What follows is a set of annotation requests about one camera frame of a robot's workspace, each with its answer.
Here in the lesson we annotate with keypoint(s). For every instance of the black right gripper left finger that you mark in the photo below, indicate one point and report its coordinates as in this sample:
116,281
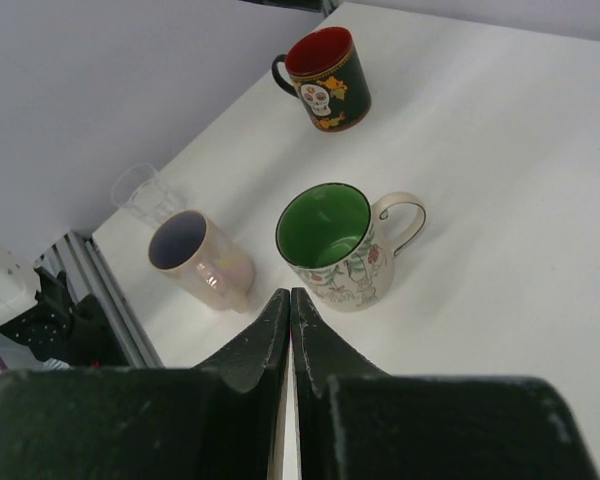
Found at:
222,419

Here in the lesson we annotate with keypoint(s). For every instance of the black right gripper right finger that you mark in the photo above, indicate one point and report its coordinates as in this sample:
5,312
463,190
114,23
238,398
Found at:
356,421

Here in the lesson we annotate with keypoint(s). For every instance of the green interior floral mug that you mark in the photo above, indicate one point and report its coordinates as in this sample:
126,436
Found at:
330,235

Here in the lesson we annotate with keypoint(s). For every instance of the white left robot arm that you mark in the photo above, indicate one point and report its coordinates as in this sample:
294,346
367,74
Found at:
38,313

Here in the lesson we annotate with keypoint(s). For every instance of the pink purple mug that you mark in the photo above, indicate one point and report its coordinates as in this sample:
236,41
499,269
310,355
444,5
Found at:
191,250

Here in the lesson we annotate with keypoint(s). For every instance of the clear glass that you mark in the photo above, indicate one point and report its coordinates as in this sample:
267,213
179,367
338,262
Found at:
142,193

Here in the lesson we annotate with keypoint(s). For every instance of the red skull mug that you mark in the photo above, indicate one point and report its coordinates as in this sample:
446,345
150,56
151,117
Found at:
323,71

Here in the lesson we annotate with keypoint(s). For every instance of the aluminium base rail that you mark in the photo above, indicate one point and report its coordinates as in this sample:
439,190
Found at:
88,273

